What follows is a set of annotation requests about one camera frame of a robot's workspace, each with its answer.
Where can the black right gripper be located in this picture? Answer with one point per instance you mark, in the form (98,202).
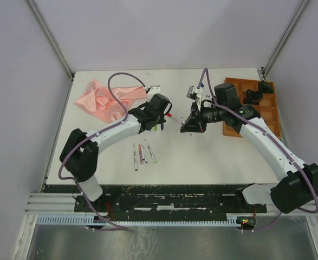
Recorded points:
(195,122)

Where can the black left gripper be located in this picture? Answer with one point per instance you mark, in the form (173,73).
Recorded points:
(162,120)

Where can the pink translucent highlighter pen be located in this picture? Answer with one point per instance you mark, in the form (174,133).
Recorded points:
(140,155)

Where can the magenta capped whiteboard marker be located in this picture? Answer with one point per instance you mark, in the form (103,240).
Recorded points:
(135,158)

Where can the lime green capped marker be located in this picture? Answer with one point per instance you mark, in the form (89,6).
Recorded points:
(151,152)

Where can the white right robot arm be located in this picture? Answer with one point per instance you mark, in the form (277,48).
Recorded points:
(297,181)

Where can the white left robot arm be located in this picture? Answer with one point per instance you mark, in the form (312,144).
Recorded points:
(80,153)

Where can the pink satin cloth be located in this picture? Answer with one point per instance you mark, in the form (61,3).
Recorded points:
(108,106)

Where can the dark rolled tie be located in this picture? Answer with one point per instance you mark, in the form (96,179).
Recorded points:
(252,97)
(265,88)

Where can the orange wooden divider tray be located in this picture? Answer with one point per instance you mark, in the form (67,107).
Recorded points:
(267,107)

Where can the dark rolled tie top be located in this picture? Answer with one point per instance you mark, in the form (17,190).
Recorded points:
(265,88)

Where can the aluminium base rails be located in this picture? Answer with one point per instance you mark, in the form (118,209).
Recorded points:
(50,203)

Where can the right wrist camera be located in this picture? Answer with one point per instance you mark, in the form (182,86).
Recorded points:
(195,94)

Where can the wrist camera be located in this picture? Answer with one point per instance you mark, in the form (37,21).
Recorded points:
(153,90)
(195,94)

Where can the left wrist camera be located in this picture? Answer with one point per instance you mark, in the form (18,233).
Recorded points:
(153,90)

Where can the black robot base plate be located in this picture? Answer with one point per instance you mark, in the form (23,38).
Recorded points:
(216,198)

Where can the aluminium frame post right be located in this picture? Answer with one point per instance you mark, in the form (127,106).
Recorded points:
(293,22)

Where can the aluminium frame post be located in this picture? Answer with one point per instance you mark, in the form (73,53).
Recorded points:
(293,22)
(48,33)

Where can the light blue cable duct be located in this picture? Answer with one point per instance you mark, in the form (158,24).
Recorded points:
(148,218)

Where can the aluminium frame post left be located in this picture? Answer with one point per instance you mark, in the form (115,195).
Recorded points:
(48,33)

